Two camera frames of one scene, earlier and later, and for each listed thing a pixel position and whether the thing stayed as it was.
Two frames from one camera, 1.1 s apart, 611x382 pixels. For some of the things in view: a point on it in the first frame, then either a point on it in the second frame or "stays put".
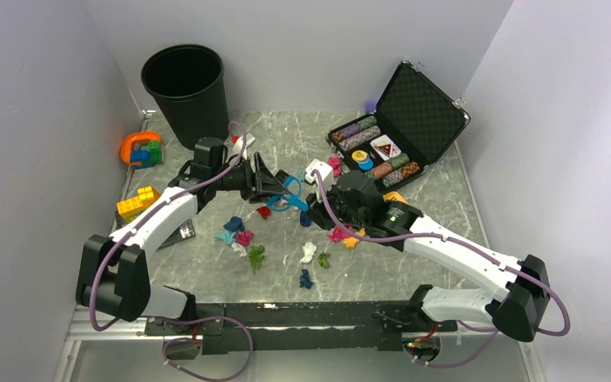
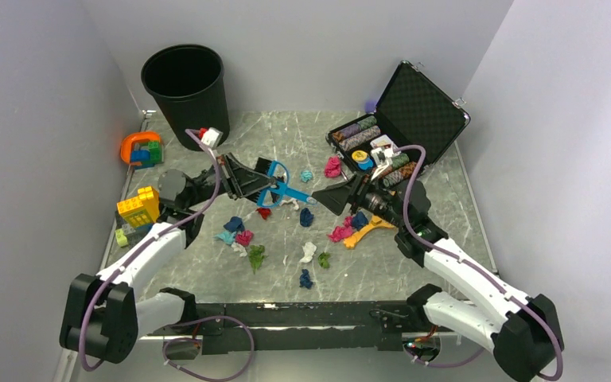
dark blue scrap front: x=305 y=281 stays put
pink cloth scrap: x=338 y=234 stays put
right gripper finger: x=318 y=212 to x=340 y=194
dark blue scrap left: x=235 y=224 stays put
